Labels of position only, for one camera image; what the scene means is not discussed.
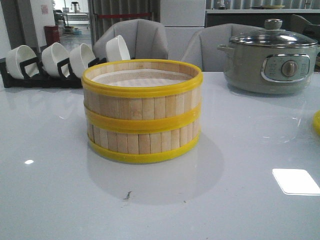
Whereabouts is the grey chair right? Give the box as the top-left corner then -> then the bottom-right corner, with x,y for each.
180,23 -> 260,72

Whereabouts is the woven bamboo steamer lid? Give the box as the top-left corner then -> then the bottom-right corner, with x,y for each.
312,110 -> 320,136

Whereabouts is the white bowl far left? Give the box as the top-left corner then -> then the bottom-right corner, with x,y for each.
5,45 -> 36,80

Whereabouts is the black dish rack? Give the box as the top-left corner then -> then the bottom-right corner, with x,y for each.
0,56 -> 108,90

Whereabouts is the white bowl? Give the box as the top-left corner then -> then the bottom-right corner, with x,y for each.
69,43 -> 96,78
105,35 -> 131,62
41,42 -> 69,78
5,45 -> 36,80

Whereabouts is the grey-green electric cooker pot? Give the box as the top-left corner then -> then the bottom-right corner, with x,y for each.
217,42 -> 320,95

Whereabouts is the glass cooker lid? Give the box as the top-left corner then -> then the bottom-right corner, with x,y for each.
229,18 -> 318,48

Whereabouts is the red bin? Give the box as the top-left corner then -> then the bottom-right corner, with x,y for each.
44,25 -> 60,47

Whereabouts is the white cabinet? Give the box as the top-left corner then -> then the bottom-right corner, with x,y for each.
159,0 -> 206,60

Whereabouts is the dark counter shelf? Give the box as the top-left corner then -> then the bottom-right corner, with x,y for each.
205,9 -> 320,29

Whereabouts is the bamboo steamer tier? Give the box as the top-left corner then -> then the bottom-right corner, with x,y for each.
81,59 -> 203,121
87,119 -> 201,164

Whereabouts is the white bowl right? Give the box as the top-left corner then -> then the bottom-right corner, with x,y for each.
105,35 -> 131,62

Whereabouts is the grey chair left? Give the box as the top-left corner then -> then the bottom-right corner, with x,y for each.
92,19 -> 168,60

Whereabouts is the grey chair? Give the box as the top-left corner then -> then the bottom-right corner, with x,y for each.
92,19 -> 168,60
180,23 -> 260,72

